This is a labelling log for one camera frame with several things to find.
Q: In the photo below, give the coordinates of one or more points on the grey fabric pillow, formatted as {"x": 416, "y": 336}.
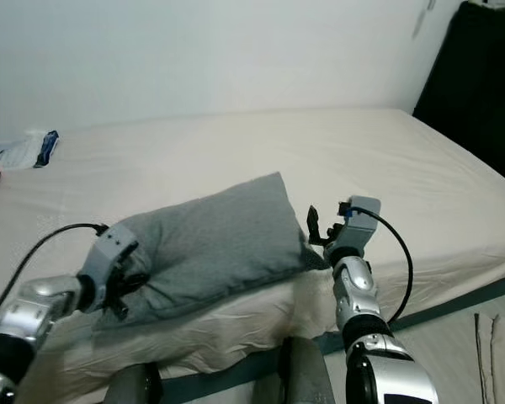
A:
{"x": 219, "y": 244}

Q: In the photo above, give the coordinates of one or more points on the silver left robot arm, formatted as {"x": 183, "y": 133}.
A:
{"x": 34, "y": 311}

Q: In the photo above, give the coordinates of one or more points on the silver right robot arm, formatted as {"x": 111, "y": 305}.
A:
{"x": 358, "y": 295}

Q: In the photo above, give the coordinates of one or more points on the robot left leg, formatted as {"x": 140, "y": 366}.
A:
{"x": 136, "y": 385}

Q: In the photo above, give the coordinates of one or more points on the robot leg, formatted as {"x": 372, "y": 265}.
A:
{"x": 136, "y": 385}
{"x": 307, "y": 370}

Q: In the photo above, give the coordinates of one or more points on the cream bed mattress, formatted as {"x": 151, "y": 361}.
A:
{"x": 244, "y": 143}

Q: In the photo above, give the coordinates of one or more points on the robot right leg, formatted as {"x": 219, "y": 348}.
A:
{"x": 307, "y": 370}

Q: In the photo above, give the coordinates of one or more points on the white blue plastic packet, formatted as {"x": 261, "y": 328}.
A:
{"x": 25, "y": 150}

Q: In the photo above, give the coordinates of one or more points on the black cabinet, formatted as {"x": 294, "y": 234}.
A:
{"x": 475, "y": 84}

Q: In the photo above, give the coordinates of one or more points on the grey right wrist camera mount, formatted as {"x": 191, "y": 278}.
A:
{"x": 358, "y": 231}

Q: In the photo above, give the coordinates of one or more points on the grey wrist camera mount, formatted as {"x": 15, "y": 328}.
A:
{"x": 109, "y": 248}
{"x": 358, "y": 231}

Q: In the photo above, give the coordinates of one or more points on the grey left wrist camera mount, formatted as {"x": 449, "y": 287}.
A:
{"x": 109, "y": 248}

